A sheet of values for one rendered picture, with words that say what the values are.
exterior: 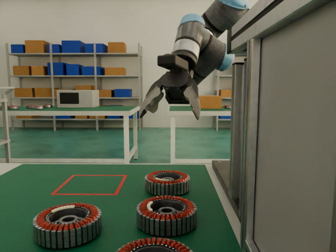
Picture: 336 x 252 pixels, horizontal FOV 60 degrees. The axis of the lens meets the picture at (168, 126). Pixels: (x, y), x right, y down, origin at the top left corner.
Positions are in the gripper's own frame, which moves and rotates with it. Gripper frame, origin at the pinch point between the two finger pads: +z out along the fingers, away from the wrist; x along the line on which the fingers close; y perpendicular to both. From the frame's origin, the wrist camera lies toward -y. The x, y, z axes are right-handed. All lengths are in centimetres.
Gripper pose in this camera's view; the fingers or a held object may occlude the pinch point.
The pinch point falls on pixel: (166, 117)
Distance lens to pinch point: 69.9
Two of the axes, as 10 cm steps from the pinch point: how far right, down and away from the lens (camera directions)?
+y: 2.9, 5.0, 8.2
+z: -2.1, 8.7, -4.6
